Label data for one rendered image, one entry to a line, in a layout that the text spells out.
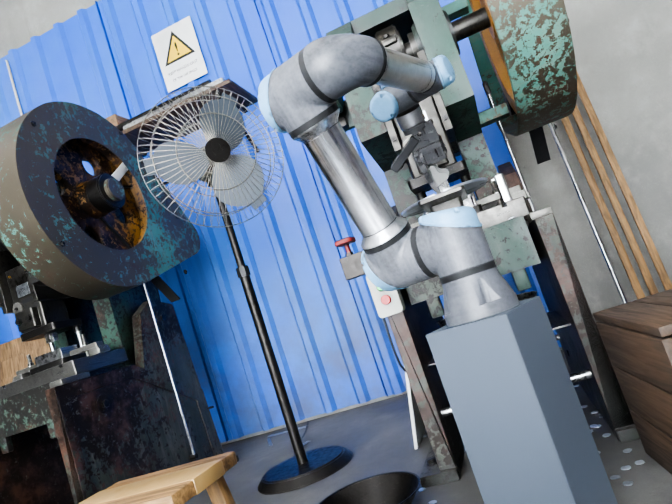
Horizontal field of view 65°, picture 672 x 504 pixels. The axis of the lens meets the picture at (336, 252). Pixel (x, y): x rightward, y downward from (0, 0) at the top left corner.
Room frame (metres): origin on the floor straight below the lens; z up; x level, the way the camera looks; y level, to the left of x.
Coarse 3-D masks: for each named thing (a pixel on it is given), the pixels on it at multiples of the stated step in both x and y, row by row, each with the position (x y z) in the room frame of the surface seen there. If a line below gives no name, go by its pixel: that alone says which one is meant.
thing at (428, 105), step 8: (432, 96) 1.71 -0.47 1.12; (424, 104) 1.72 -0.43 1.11; (432, 104) 1.71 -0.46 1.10; (424, 112) 1.72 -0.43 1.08; (432, 112) 1.71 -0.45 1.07; (440, 120) 1.71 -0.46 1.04; (440, 128) 1.71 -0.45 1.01; (400, 136) 1.74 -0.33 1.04; (408, 136) 1.74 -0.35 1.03; (448, 144) 1.71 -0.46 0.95; (448, 152) 1.71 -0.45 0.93; (408, 160) 1.75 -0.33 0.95; (448, 160) 1.71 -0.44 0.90; (456, 160) 1.71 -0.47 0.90; (416, 168) 1.74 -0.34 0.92; (416, 176) 1.74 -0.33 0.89
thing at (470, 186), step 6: (474, 180) 1.56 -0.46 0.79; (480, 180) 1.58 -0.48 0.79; (486, 180) 1.62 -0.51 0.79; (456, 186) 1.54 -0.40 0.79; (468, 186) 1.61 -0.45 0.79; (474, 186) 1.65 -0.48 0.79; (480, 186) 1.70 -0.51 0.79; (468, 192) 1.74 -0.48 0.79; (426, 198) 1.57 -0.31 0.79; (414, 204) 1.60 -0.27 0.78; (408, 210) 1.64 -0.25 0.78; (414, 210) 1.68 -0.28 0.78; (420, 210) 1.73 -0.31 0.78; (408, 216) 1.77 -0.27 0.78
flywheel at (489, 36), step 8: (472, 0) 1.95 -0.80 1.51; (480, 0) 1.72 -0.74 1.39; (472, 8) 1.99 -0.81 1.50; (480, 8) 1.96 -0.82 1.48; (488, 8) 1.65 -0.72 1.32; (488, 16) 1.69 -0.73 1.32; (480, 32) 2.02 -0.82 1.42; (488, 32) 1.99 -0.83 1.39; (496, 32) 1.70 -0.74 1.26; (488, 40) 2.00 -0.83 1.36; (496, 40) 1.95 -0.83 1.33; (488, 48) 2.01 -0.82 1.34; (496, 48) 1.99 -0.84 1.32; (488, 56) 2.06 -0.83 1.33; (496, 56) 1.99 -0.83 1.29; (496, 64) 2.00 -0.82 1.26; (504, 64) 1.97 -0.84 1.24; (496, 72) 2.01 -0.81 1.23; (504, 72) 1.97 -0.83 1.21; (504, 80) 1.96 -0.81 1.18; (504, 88) 1.96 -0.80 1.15; (512, 96) 1.89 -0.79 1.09; (512, 104) 1.91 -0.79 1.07
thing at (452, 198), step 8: (448, 192) 1.51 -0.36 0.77; (456, 192) 1.53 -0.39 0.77; (464, 192) 1.58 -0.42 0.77; (424, 200) 1.53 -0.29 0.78; (432, 200) 1.53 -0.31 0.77; (440, 200) 1.58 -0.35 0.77; (448, 200) 1.63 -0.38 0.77; (456, 200) 1.63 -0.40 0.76; (424, 208) 1.63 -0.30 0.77; (432, 208) 1.65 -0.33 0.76; (440, 208) 1.64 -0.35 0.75; (448, 208) 1.63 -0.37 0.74
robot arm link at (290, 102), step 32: (288, 64) 0.97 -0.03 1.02; (288, 96) 0.98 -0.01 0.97; (320, 96) 0.97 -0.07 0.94; (288, 128) 1.03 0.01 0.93; (320, 128) 1.02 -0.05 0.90; (320, 160) 1.06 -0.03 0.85; (352, 160) 1.06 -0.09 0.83; (352, 192) 1.08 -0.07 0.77; (384, 224) 1.11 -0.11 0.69; (384, 256) 1.12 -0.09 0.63; (384, 288) 1.18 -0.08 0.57
